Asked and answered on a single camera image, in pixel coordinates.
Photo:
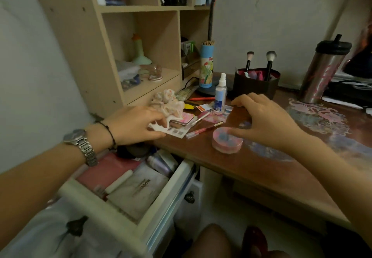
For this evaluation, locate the person's right hand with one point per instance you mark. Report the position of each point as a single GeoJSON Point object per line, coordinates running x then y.
{"type": "Point", "coordinates": [270, 121]}

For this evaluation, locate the person's left hand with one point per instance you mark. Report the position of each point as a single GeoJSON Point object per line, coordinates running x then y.
{"type": "Point", "coordinates": [130, 127]}

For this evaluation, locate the person's right thumb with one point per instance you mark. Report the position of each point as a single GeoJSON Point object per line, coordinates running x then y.
{"type": "Point", "coordinates": [238, 132]}

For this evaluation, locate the person's left thumb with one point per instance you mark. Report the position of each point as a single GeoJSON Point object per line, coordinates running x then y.
{"type": "Point", "coordinates": [152, 135]}

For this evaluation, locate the white sticker sheet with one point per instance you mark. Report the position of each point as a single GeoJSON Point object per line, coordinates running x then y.
{"type": "Point", "coordinates": [177, 131]}

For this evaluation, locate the person's right forearm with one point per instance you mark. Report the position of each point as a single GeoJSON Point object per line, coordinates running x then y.
{"type": "Point", "coordinates": [340, 173]}

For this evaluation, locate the person's left forearm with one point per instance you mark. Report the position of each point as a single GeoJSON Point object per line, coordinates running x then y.
{"type": "Point", "coordinates": [40, 185]}

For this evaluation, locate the round pink blue compact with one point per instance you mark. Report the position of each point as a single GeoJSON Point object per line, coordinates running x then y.
{"type": "Point", "coordinates": [225, 143]}

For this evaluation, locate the black round container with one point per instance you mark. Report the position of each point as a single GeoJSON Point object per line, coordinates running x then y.
{"type": "Point", "coordinates": [135, 150]}

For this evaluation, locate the pink patterned card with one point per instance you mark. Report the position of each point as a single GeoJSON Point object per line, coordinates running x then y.
{"type": "Point", "coordinates": [216, 117]}

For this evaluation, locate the lavender silver tube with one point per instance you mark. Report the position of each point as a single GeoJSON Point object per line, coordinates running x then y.
{"type": "Point", "coordinates": [158, 165]}

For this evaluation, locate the clear pink pen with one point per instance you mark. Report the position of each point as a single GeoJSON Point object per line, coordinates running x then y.
{"type": "Point", "coordinates": [203, 129]}

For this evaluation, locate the pink patterned flat case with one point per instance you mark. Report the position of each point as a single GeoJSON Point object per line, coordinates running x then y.
{"type": "Point", "coordinates": [183, 118]}

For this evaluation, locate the cream fabric scrunchie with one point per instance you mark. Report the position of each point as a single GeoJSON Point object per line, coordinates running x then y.
{"type": "Point", "coordinates": [168, 103]}

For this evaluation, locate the white spray bottle blue label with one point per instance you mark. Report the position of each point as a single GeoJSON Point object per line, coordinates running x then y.
{"type": "Point", "coordinates": [220, 98]}

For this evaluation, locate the silver pen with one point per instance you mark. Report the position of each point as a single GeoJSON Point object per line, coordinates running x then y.
{"type": "Point", "coordinates": [202, 117]}

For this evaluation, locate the thin black wrist band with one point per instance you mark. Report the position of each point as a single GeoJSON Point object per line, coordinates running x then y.
{"type": "Point", "coordinates": [112, 135]}

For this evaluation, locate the small orange white packet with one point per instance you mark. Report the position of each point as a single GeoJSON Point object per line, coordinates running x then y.
{"type": "Point", "coordinates": [204, 107]}

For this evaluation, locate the small yellow item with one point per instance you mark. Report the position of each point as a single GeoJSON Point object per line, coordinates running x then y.
{"type": "Point", "coordinates": [189, 106]}

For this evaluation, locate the black makeup organizer box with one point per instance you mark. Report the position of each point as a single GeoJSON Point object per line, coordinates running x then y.
{"type": "Point", "coordinates": [252, 87]}

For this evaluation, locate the red pen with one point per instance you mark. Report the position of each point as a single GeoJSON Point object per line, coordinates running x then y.
{"type": "Point", "coordinates": [202, 98]}

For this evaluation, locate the greenish folded paper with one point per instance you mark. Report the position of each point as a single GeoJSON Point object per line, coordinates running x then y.
{"type": "Point", "coordinates": [186, 93]}

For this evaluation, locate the white tube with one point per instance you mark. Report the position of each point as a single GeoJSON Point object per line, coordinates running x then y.
{"type": "Point", "coordinates": [119, 181]}

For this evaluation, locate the grey white pouch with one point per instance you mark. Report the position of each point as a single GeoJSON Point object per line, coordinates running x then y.
{"type": "Point", "coordinates": [139, 192]}

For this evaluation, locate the red pink notebook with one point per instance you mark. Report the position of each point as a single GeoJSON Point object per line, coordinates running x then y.
{"type": "Point", "coordinates": [104, 173]}

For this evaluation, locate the small clear glass jar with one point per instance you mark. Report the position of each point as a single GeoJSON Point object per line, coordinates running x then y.
{"type": "Point", "coordinates": [155, 73]}

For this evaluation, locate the folded grey white cloth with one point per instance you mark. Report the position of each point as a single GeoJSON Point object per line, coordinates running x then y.
{"type": "Point", "coordinates": [128, 71]}

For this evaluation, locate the silver metal wristwatch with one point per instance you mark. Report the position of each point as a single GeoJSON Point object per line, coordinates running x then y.
{"type": "Point", "coordinates": [82, 146]}

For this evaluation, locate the open white drawer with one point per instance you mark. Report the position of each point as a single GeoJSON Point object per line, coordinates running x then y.
{"type": "Point", "coordinates": [162, 205]}

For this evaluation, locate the black drawer knob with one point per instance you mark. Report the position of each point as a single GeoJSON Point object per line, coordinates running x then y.
{"type": "Point", "coordinates": [76, 226]}
{"type": "Point", "coordinates": [189, 197]}

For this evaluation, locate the blue printed pencil tube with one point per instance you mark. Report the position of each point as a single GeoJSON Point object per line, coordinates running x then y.
{"type": "Point", "coordinates": [206, 66]}

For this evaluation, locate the small black makeup brush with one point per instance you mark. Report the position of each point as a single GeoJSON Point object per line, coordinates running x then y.
{"type": "Point", "coordinates": [249, 58]}

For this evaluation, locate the large black makeup brush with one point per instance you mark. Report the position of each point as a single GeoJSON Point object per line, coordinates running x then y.
{"type": "Point", "coordinates": [269, 63]}

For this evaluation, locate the pale green bottle orange cap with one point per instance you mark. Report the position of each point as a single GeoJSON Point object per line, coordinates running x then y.
{"type": "Point", "coordinates": [140, 54]}

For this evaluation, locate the small boxes in shelf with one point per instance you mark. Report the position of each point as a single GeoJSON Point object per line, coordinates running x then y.
{"type": "Point", "coordinates": [189, 54]}

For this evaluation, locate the steel tumbler black lid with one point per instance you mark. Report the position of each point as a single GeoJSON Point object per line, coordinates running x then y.
{"type": "Point", "coordinates": [322, 68]}

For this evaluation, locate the white paper sheet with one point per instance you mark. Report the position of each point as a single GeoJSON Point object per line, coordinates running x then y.
{"type": "Point", "coordinates": [341, 102]}

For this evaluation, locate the light wooden shelf unit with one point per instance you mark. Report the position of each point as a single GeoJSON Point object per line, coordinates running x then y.
{"type": "Point", "coordinates": [87, 48]}

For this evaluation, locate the dark red slipper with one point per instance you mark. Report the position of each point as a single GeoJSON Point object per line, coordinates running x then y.
{"type": "Point", "coordinates": [254, 243]}

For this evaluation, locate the person's knee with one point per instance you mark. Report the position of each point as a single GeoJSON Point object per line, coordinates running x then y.
{"type": "Point", "coordinates": [207, 243]}

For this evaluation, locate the black gooseneck desk lamp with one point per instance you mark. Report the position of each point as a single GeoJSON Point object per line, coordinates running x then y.
{"type": "Point", "coordinates": [211, 19]}

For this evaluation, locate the black bag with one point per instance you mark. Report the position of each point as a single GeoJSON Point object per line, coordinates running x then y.
{"type": "Point", "coordinates": [348, 90]}

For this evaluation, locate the white cabinet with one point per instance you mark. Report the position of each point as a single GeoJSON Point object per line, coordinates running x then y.
{"type": "Point", "coordinates": [58, 237]}

